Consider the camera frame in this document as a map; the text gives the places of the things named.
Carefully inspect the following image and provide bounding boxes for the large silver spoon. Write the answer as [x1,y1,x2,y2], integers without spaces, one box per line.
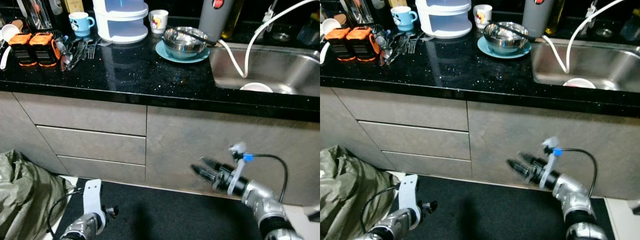
[378,30,394,53]
[54,36,69,57]

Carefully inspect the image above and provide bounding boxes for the grey drawer front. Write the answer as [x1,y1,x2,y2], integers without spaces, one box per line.
[12,91,148,137]
[332,87,469,132]
[357,120,471,161]
[56,155,147,185]
[36,125,147,166]
[381,151,472,180]

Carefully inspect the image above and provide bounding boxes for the white flexible hose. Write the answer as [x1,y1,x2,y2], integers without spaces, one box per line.
[542,0,627,75]
[217,0,321,79]

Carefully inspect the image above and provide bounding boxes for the light blue mug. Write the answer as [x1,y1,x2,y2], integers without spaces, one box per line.
[390,6,419,32]
[68,12,96,38]

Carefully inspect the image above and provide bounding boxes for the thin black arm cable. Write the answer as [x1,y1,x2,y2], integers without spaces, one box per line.
[360,183,401,234]
[47,188,84,237]

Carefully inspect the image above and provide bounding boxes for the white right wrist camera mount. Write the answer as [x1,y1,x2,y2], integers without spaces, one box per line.
[539,136,561,190]
[227,141,249,197]

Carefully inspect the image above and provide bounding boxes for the white tap fitting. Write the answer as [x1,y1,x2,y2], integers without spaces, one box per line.
[584,0,601,22]
[261,0,279,25]

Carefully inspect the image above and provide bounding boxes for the white ladle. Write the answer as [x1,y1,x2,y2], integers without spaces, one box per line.
[0,24,21,71]
[320,18,342,66]

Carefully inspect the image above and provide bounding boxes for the pink round plate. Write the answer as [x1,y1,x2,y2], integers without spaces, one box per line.
[563,77,597,90]
[240,82,274,94]

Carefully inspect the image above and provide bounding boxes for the yellow oil bottle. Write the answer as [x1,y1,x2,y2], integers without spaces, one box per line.
[545,0,568,36]
[221,0,246,40]

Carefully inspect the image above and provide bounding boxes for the stainless steel sink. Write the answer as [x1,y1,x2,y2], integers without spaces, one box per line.
[209,44,321,97]
[530,41,640,93]

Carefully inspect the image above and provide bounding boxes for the olive green bag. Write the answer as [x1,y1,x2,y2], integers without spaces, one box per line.
[0,149,76,240]
[320,145,399,240]

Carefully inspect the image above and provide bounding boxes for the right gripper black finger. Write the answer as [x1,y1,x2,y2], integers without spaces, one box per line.
[200,157,226,175]
[191,163,221,184]
[517,152,542,169]
[506,158,535,179]

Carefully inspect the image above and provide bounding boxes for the long steel spoon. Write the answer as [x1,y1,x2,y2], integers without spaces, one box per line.
[492,22,539,42]
[172,27,219,47]

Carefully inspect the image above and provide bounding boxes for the shiny steel utensil holder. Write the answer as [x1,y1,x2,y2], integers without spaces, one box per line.
[345,0,376,26]
[17,0,56,32]

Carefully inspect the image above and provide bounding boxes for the grey tall bottle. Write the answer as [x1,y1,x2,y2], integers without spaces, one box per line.
[198,0,236,44]
[521,0,556,39]

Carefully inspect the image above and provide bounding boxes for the stainless steel bowl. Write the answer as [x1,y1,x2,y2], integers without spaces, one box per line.
[483,21,530,55]
[163,26,210,59]

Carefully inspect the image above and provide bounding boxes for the white cartoon print mug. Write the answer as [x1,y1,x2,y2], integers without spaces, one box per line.
[473,4,494,30]
[149,9,170,35]

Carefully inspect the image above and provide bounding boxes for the white stacked plastic container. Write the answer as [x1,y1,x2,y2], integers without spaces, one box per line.
[415,0,473,40]
[92,0,150,45]

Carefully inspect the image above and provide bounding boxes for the orange and black box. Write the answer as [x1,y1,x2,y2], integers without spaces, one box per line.
[29,32,62,67]
[325,27,354,62]
[346,26,381,62]
[8,33,38,67]

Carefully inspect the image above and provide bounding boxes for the teal round plate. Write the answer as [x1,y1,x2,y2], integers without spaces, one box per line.
[155,40,211,65]
[477,36,532,60]

